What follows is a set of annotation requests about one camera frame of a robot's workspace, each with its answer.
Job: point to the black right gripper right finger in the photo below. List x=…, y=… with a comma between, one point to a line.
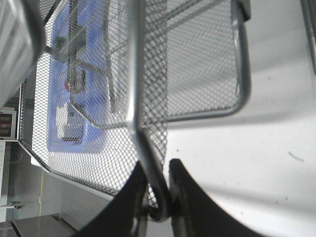
x=195, y=214

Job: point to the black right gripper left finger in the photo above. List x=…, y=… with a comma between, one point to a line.
x=125, y=215

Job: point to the silver mesh tray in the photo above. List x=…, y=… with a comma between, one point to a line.
x=176, y=60
x=107, y=167

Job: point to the red emergency stop button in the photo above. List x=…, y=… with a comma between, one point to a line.
x=76, y=85

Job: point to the white electrical block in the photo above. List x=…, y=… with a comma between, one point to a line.
x=69, y=123

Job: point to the blue plastic tray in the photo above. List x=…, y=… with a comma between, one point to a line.
x=98, y=100

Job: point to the silver mesh bottom tray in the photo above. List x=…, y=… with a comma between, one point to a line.
x=176, y=60

